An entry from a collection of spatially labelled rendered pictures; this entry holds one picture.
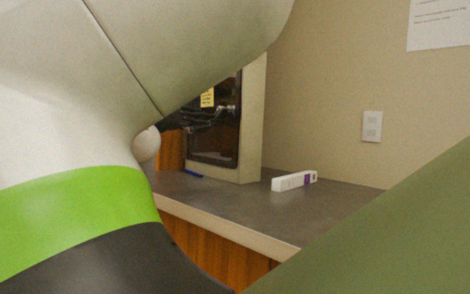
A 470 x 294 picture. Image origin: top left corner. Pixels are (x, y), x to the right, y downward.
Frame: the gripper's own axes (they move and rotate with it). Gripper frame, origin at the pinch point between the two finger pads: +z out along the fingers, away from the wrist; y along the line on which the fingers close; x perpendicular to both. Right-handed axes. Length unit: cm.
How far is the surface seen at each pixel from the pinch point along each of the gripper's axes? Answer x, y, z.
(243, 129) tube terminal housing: -3.9, -8.6, 6.2
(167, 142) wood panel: 26.5, 13.8, -0.2
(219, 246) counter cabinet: 2.5, -41.9, -21.7
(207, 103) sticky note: 1.3, 10.5, 4.1
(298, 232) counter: -16, -51, -18
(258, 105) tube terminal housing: -10.5, -2.7, 13.2
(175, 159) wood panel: 32.1, 8.8, 3.9
